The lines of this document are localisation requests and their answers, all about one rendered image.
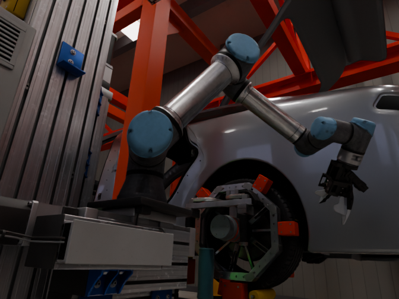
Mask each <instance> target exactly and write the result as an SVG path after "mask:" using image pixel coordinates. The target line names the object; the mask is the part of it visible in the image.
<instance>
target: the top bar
mask: <svg viewBox="0 0 399 299"><path fill-rule="evenodd" d="M240 203H247V204H249V205H254V199H252V198H248V199H235V200H226V201H214V202H200V203H187V204H185V207H186V208H195V209H204V208H220V207H229V206H237V205H238V204H240Z"/></svg>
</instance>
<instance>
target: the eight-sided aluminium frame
mask: <svg viewBox="0 0 399 299"><path fill-rule="evenodd" d="M252 186H253V184H252V183H250V182H248V183H245V182H244V183H238V184H233V185H223V186H221V185H220V186H217V187H216V188H215V189H214V190H213V192H212V193H211V194H210V196H209V197H212V198H218V199H220V198H221V197H222V196H223V194H226V191H227V190H230V191H234V190H235V189H239V191H240V192H243V191H245V190H251V191H253V192H254V193H256V194H257V195H258V197H259V199H260V201H261V202H262V203H264V206H265V207H266V208H267V209H268V210H269V211H270V228H271V248H270V249H269V251H268V252H266V254H265V255H264V256H263V257H262V258H261V260H260V261H259V262H258V263H257V264H256V265H255V266H254V267H253V269H252V270H251V271H250V272H249V273H243V272H226V271H222V269H221V268H220V267H219V265H218V264H217V263H216V261H214V277H215V279H220V278H223V279H227V280H235V281H246V282H255V281H257V280H258V278H259V277H260V276H261V275H262V274H263V273H264V272H265V271H266V270H267V268H268V267H269V266H270V265H271V264H272V263H273V262H274V261H275V259H276V258H277V257H278V256H279V255H280V253H281V252H282V251H283V245H282V236H280V235H278V224H277V223H278V222H281V216H280V215H281V213H280V208H279V207H278V206H277V205H275V204H274V203H273V202H272V201H271V200H270V199H268V198H267V197H266V196H265V195H264V194H263V193H261V192H259V191H258V190H257V189H255V188H254V187H252ZM211 209H212V208H204V209H199V210H200V213H199V218H197V219H195V229H196V232H195V251H196V253H197V254H198V255H199V248H205V217H206V215H207V214H208V213H209V211H210V210H211Z"/></svg>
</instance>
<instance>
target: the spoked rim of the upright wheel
mask: <svg viewBox="0 0 399 299"><path fill-rule="evenodd" d="M220 199H222V200H224V201H226V195H224V196H222V197H221V198H220ZM263 211H264V212H263ZM268 211H269V210H268V209H267V208H266V207H263V208H262V209H261V210H260V211H259V212H258V213H257V214H255V215H254V216H253V217H252V218H251V219H250V220H247V229H248V235H247V242H248V245H249V244H251V243H252V244H253V245H254V246H256V247H257V248H259V249H260V250H261V251H262V252H264V253H265V254H266V252H267V251H269V248H268V247H266V246H265V245H263V244H262V243H261V242H260V241H258V240H257V239H256V238H255V237H256V233H261V232H271V229H270V228H264V229H256V228H255V225H254V224H255V223H256V222H257V221H258V220H260V219H261V218H262V217H263V216H264V215H265V214H266V213H267V212H268ZM217 215H229V207H228V208H227V207H220V208H212V209H211V210H210V212H209V214H208V217H207V220H206V223H205V243H206V246H207V248H213V249H214V260H215V261H216V263H217V264H218V265H219V267H220V268H221V269H222V270H223V271H226V272H243V273H249V272H248V271H246V270H244V269H242V268H240V267H239V266H238V265H237V261H238V256H239V252H240V247H241V246H239V242H240V241H239V242H234V243H235V246H234V249H233V254H232V258H231V257H230V256H229V254H228V252H227V249H226V247H227V246H228V245H229V244H231V243H232V242H230V241H227V242H226V243H223V241H222V240H220V239H218V238H215V237H214V236H213V235H212V233H211V230H210V224H211V221H212V220H213V218H214V217H215V216H217ZM257 243H258V244H259V245H260V246H262V247H263V248H264V249H266V250H267V251H265V250H264V249H263V248H262V247H260V246H259V245H257ZM244 247H245V251H246V254H247V257H248V260H249V264H250V266H251V270H252V269H253V267H254V263H253V260H252V257H251V253H250V251H249V247H248V246H244ZM230 263H232V264H233V266H232V265H229V264H230Z"/></svg>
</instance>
